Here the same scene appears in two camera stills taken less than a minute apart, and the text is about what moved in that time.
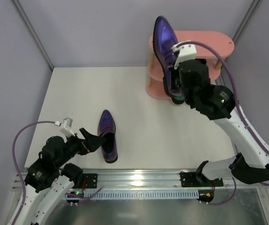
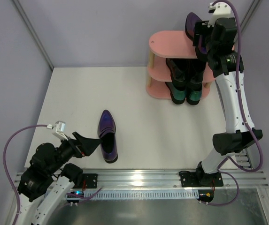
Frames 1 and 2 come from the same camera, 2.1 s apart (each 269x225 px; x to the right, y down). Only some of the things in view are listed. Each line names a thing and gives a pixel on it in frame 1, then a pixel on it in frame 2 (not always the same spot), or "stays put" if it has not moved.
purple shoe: x=106 y=128 stays put
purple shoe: x=164 y=40 to x=201 y=44
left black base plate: x=89 y=181 stays put
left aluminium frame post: x=35 y=36 stays put
